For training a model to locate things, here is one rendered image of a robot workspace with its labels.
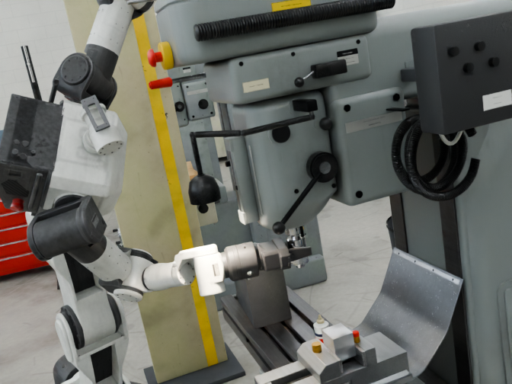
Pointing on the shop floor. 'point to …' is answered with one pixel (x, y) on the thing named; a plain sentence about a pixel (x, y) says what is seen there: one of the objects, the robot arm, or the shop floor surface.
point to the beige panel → (159, 209)
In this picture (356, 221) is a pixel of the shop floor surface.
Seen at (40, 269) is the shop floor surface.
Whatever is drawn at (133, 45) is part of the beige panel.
